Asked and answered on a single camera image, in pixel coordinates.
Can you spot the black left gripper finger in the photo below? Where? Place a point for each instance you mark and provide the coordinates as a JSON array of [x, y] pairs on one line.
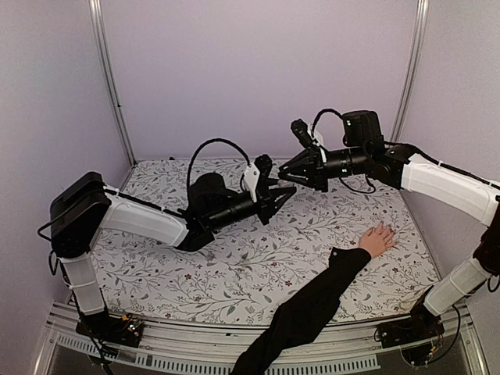
[[279, 196], [271, 182]]

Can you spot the person's bare hand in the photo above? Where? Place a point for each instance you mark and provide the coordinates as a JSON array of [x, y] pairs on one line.
[[378, 240]]

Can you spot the aluminium front rail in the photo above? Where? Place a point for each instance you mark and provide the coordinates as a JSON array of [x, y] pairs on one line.
[[178, 347]]

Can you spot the aluminium frame post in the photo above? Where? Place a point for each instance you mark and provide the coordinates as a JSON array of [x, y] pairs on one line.
[[98, 25], [418, 36]]

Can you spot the black sleeved forearm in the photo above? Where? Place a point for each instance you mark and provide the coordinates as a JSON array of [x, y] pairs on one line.
[[301, 318]]

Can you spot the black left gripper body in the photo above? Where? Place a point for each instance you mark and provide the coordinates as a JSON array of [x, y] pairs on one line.
[[265, 203]]

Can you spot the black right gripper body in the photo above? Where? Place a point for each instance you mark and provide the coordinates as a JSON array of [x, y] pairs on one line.
[[320, 180]]

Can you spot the left aluminium frame post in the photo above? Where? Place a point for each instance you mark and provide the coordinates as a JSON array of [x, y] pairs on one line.
[[98, 25]]

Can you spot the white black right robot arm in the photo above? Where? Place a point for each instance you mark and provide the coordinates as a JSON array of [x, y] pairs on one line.
[[405, 167]]

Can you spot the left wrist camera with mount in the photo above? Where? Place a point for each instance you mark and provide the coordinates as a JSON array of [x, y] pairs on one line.
[[255, 177]]

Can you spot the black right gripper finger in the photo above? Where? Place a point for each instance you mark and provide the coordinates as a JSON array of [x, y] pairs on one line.
[[299, 163], [304, 181]]

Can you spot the right aluminium frame post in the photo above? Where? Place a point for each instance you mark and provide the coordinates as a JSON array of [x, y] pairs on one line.
[[418, 36]]

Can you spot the floral patterned table mat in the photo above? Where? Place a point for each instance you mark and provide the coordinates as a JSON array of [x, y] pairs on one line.
[[250, 269]]

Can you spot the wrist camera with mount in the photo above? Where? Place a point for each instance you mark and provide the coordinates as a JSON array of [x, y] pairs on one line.
[[255, 177], [307, 139]]

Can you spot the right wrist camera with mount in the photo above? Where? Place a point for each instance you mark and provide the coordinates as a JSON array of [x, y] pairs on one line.
[[307, 139]]

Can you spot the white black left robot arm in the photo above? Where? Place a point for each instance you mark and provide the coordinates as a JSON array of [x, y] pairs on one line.
[[89, 206]]

